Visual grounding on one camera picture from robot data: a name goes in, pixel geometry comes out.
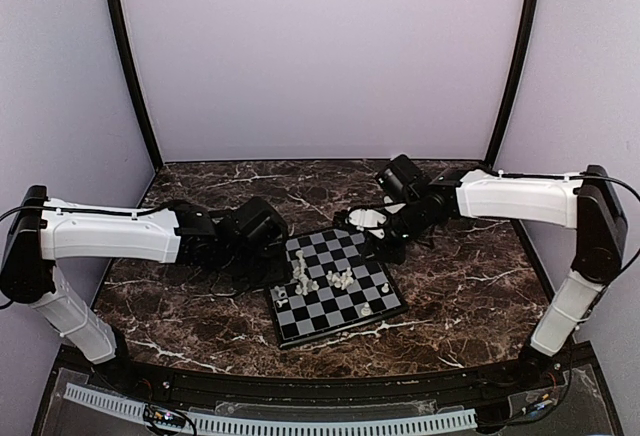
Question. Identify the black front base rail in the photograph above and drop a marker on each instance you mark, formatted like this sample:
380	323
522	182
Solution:
185	388

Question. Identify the white slotted cable duct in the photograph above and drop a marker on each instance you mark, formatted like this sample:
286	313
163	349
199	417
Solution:
246	419

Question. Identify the white chess queen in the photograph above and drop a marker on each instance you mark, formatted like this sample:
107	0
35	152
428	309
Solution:
306	286

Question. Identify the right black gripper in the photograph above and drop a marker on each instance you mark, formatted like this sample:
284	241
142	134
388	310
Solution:
386	253

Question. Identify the black frame post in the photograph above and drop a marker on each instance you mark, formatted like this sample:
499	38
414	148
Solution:
130	73
513	79

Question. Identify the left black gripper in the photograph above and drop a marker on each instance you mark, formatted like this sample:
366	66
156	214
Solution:
280	271

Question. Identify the black and white chessboard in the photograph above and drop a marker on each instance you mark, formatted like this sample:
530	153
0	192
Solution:
328	311

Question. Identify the white chess king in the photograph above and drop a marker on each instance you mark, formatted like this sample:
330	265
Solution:
300	269

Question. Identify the left black frame post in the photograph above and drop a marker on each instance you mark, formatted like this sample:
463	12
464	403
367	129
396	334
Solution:
130	73

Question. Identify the right black frame post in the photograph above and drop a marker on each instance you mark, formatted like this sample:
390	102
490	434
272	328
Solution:
513	79

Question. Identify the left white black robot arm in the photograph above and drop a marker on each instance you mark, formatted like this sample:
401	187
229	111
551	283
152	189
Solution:
45	230

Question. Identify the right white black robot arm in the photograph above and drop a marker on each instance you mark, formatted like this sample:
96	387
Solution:
583	203

